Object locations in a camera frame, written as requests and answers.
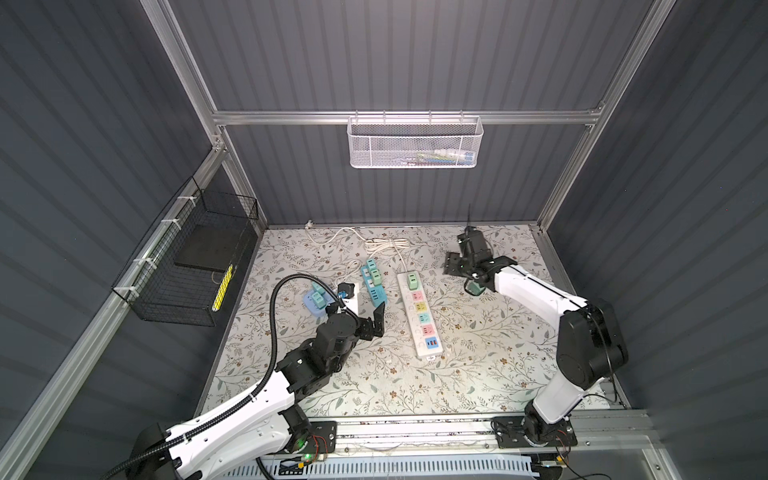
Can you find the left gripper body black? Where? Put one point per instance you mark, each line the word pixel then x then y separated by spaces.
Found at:
pixel 361 330

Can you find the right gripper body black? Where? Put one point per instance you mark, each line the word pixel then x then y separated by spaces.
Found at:
pixel 456 266

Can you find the teal power strip with USB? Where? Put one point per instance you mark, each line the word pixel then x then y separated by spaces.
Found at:
pixel 376 292

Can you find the light blue square power socket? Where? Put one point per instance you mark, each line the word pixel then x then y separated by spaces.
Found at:
pixel 308 304

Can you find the white multicolour power strip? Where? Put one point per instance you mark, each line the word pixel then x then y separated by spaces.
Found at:
pixel 421 321

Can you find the green charger cube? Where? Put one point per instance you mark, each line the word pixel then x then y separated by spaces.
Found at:
pixel 376 277
pixel 412 280

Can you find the teal charger cube front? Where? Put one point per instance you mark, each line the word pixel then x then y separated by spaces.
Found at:
pixel 318 301

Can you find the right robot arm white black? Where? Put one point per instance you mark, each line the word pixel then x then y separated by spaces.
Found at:
pixel 590 345

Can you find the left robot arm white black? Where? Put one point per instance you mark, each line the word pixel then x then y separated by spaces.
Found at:
pixel 261 421

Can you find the items in white basket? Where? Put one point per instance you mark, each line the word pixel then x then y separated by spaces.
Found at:
pixel 440 158

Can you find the yellow striped item in basket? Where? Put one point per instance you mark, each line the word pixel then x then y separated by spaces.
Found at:
pixel 223 288

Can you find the black pad in basket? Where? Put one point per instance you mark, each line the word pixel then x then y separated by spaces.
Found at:
pixel 212 249

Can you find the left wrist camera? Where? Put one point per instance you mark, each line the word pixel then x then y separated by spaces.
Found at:
pixel 348 293

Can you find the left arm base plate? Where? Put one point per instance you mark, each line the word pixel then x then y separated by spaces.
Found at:
pixel 320 439

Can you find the white wire mesh basket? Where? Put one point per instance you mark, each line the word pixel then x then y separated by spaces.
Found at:
pixel 376 142

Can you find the black wire mesh basket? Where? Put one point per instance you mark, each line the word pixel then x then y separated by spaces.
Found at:
pixel 158 291

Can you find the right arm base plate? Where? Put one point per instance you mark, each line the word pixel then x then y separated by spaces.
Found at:
pixel 519 432

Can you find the white slotted cable duct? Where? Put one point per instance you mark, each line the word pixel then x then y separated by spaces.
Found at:
pixel 469 466

